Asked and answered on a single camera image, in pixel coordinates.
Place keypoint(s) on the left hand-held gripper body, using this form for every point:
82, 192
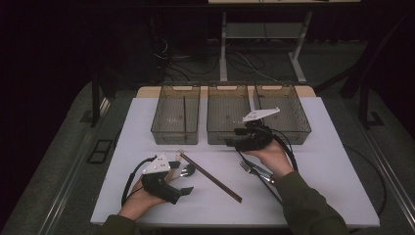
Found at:
160, 189

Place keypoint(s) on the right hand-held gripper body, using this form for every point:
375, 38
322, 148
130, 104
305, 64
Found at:
259, 138

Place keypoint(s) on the light wooden spoon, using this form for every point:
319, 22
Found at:
178, 156

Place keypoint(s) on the metal spoon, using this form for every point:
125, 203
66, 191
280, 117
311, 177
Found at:
188, 170

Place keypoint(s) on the brown chopstick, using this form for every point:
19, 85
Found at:
210, 179

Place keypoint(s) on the clear brown plastic bin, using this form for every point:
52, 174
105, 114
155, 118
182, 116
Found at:
225, 111
290, 114
169, 114

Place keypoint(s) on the person's left hand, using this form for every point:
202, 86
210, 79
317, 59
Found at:
138, 204

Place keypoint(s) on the person's right hand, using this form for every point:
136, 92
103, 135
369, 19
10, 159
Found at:
274, 160

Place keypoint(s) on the white board mat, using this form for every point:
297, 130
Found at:
228, 209

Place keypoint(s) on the black metal stand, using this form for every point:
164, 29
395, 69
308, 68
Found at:
95, 98
363, 104

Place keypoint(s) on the black tripod stand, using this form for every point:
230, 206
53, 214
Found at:
350, 88

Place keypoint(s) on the black floor outlet frame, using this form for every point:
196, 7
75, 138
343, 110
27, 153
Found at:
99, 151

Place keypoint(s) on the white metal frame desk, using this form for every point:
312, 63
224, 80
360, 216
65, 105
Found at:
223, 49

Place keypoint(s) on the metal floor rail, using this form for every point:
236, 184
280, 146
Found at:
391, 173
75, 169

